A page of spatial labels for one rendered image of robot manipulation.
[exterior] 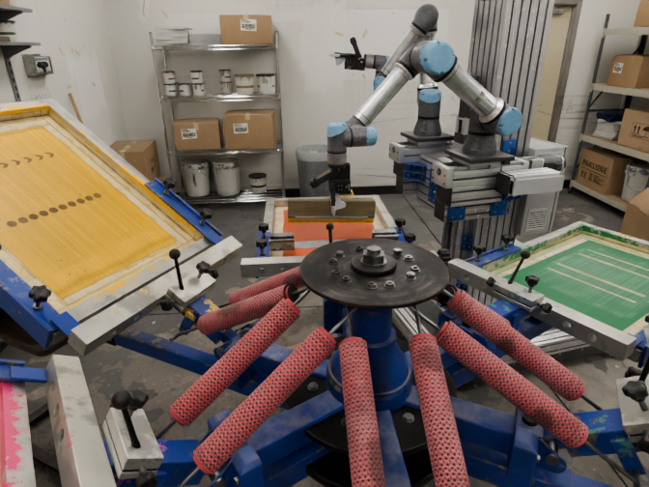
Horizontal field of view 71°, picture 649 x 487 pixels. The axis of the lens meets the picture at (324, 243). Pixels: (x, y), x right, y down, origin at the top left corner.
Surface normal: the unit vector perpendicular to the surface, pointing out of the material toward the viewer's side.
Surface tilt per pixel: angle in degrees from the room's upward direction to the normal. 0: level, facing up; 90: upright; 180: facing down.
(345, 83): 90
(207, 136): 91
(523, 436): 0
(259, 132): 90
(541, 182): 90
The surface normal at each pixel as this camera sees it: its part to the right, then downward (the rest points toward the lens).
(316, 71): 0.07, 0.40
